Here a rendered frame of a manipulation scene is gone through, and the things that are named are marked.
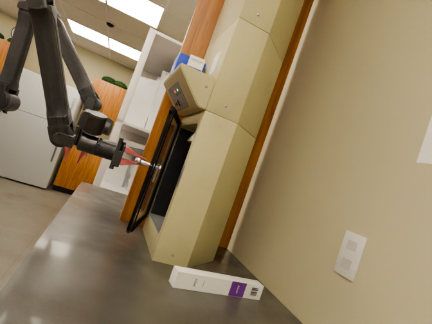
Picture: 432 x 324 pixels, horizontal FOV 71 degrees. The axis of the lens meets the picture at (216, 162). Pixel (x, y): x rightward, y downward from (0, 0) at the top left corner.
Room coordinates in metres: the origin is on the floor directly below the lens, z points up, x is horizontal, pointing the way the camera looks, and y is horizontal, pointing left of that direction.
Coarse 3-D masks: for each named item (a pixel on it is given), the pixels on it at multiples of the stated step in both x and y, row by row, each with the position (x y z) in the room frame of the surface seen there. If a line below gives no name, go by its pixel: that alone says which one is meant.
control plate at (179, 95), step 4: (176, 84) 0.99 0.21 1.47; (172, 88) 1.06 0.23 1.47; (176, 88) 1.01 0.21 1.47; (180, 88) 0.97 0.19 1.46; (168, 92) 1.14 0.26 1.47; (172, 92) 1.08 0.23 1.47; (176, 92) 1.03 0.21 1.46; (180, 92) 0.99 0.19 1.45; (172, 96) 1.12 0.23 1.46; (176, 96) 1.06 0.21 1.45; (180, 96) 1.02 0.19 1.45; (172, 100) 1.15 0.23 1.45; (176, 100) 1.09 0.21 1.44; (180, 100) 1.04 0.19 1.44; (184, 100) 0.99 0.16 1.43; (180, 104) 1.07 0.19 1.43; (184, 104) 1.01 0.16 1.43; (176, 108) 1.15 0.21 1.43; (180, 108) 1.09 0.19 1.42; (184, 108) 1.03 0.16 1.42
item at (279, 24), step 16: (240, 0) 0.95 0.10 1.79; (256, 0) 0.91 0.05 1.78; (272, 0) 0.93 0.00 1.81; (288, 0) 0.98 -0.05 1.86; (304, 0) 1.11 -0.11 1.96; (224, 16) 1.10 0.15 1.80; (240, 16) 0.90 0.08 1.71; (256, 16) 0.92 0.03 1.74; (272, 16) 0.93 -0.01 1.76; (288, 16) 1.02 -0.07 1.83; (272, 32) 0.95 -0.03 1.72; (288, 32) 1.07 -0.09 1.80
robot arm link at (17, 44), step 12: (24, 12) 1.14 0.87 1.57; (24, 24) 1.15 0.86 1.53; (12, 36) 1.15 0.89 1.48; (24, 36) 1.15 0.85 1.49; (12, 48) 1.15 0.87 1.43; (24, 48) 1.17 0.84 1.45; (12, 60) 1.15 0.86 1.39; (24, 60) 1.19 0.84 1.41; (12, 72) 1.16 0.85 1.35; (0, 84) 1.13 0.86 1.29; (12, 84) 1.16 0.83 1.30; (0, 96) 1.14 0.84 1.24; (0, 108) 1.15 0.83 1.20
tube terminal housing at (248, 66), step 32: (224, 32) 1.01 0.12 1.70; (256, 32) 0.92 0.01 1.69; (224, 64) 0.90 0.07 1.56; (256, 64) 0.93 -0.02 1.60; (224, 96) 0.91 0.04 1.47; (256, 96) 1.00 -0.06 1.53; (192, 128) 1.11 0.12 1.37; (224, 128) 0.92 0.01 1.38; (256, 128) 1.09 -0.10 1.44; (192, 160) 0.90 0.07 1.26; (224, 160) 0.94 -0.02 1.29; (192, 192) 0.91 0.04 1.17; (224, 192) 1.01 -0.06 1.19; (192, 224) 0.93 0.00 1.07; (224, 224) 1.10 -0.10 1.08; (160, 256) 0.91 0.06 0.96; (192, 256) 0.95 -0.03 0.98
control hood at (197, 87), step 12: (180, 72) 0.89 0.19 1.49; (192, 72) 0.87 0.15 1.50; (168, 84) 1.09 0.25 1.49; (180, 84) 0.95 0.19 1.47; (192, 84) 0.88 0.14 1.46; (204, 84) 0.89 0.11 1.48; (192, 96) 0.89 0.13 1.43; (204, 96) 0.89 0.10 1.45; (192, 108) 0.96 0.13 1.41; (204, 108) 0.90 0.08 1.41
